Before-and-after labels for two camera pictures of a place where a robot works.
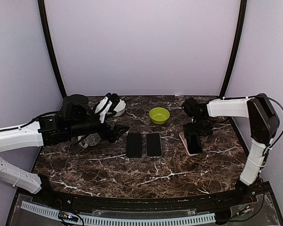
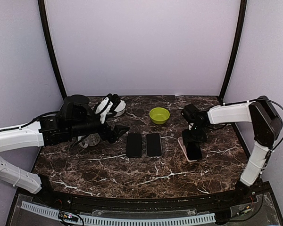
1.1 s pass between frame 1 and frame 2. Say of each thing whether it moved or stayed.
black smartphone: stayed
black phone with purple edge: stayed
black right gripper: moved
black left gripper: stayed
